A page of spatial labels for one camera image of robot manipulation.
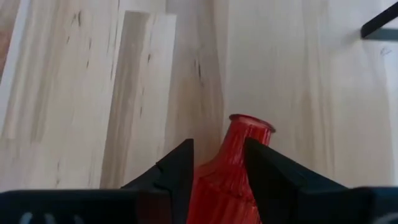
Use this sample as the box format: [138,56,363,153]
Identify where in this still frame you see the red ribbed glass bottle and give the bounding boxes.
[185,113,277,224]

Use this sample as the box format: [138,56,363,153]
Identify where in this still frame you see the wooden shelf black metal legs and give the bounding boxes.
[360,1,398,41]

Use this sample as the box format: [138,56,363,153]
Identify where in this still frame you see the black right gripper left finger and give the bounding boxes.
[121,139,195,224]

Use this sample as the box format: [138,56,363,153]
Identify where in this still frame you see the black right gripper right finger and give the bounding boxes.
[244,138,374,224]

